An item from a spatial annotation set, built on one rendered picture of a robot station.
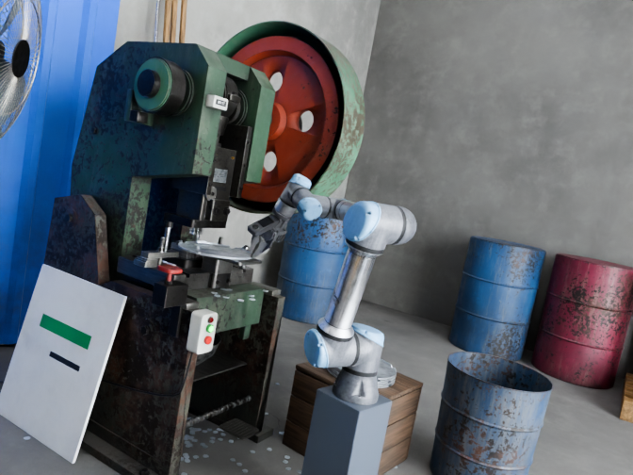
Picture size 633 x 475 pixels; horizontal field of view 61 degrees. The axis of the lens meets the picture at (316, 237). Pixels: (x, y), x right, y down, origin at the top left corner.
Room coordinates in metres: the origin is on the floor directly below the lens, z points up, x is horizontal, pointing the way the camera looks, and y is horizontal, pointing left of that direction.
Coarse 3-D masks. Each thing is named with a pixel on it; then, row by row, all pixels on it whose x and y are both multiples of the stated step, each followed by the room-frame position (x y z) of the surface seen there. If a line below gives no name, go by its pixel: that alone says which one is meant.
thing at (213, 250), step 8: (184, 248) 1.92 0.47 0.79; (192, 248) 1.98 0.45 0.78; (200, 248) 2.00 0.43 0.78; (208, 248) 2.01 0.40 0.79; (216, 248) 2.04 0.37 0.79; (224, 248) 2.08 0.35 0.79; (240, 248) 2.15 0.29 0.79; (216, 256) 1.88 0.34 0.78; (224, 256) 1.89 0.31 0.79; (232, 256) 1.95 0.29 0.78; (240, 256) 1.99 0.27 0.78; (248, 256) 2.02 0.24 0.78
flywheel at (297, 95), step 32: (256, 64) 2.47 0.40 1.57; (288, 64) 2.38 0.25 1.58; (320, 64) 2.26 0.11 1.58; (288, 96) 2.37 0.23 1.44; (320, 96) 2.28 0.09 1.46; (288, 128) 2.35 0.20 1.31; (320, 128) 2.27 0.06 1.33; (288, 160) 2.34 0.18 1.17; (320, 160) 2.22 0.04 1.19; (256, 192) 2.37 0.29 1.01
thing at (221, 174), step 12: (228, 156) 2.07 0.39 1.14; (216, 168) 2.02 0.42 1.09; (228, 168) 2.08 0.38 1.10; (216, 180) 2.03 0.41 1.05; (228, 180) 2.09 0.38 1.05; (180, 192) 2.04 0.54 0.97; (192, 192) 2.01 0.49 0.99; (216, 192) 2.02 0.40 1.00; (228, 192) 2.10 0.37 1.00; (180, 204) 2.04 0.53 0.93; (192, 204) 2.01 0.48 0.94; (204, 204) 1.99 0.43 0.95; (216, 204) 2.00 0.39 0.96; (228, 204) 2.06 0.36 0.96; (192, 216) 2.00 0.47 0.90; (204, 216) 2.00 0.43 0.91; (216, 216) 2.01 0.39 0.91
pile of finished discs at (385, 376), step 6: (384, 366) 2.22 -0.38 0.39; (390, 366) 2.24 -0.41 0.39; (330, 372) 2.12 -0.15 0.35; (336, 372) 2.08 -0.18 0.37; (378, 372) 2.13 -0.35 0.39; (384, 372) 2.14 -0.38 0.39; (390, 372) 2.15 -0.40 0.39; (396, 372) 2.15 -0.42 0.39; (378, 378) 2.05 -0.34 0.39; (384, 378) 2.06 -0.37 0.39; (390, 378) 2.09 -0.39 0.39; (378, 384) 2.07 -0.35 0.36; (384, 384) 2.07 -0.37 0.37; (390, 384) 2.09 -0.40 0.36
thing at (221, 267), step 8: (208, 256) 1.98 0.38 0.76; (208, 264) 1.98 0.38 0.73; (216, 264) 1.96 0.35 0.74; (224, 264) 1.99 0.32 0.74; (232, 264) 2.03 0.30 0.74; (240, 264) 1.88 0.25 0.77; (248, 264) 1.92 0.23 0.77; (256, 264) 1.96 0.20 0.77; (216, 272) 1.96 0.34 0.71; (224, 272) 2.00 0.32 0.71; (216, 280) 1.96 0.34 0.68; (224, 280) 2.01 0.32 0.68
